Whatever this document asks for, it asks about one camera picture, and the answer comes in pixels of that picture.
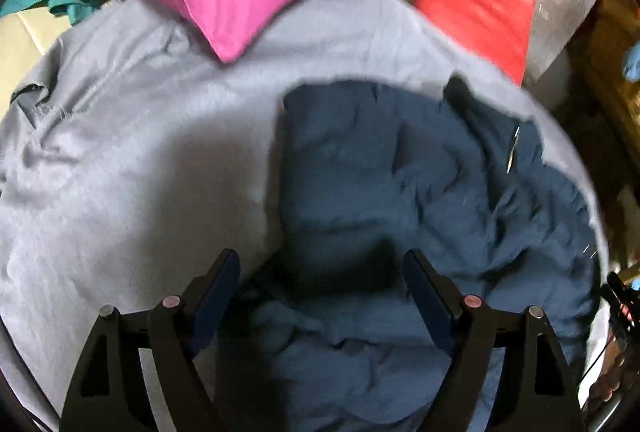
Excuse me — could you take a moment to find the wooden furniture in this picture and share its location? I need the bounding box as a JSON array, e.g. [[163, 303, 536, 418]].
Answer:
[[565, 0, 640, 193]]

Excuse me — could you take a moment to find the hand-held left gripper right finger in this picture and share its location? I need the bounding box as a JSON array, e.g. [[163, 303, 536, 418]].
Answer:
[[403, 248, 587, 432]]

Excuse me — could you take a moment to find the red pillow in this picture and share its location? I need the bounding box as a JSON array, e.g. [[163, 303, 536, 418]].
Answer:
[[412, 0, 537, 85]]

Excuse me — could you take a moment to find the light blue cloth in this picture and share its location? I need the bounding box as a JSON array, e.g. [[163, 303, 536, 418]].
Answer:
[[621, 47, 640, 80]]

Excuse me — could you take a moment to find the navy blue jacket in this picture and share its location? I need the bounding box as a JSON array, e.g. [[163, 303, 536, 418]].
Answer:
[[215, 79, 601, 432]]

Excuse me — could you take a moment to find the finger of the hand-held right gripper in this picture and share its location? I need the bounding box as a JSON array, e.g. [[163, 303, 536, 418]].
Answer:
[[602, 269, 640, 328]]

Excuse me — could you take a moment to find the grey blanket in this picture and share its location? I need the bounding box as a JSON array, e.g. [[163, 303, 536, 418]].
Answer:
[[0, 0, 612, 432]]

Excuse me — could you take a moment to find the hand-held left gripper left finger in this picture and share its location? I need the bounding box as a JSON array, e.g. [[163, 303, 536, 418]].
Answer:
[[59, 248, 242, 432]]

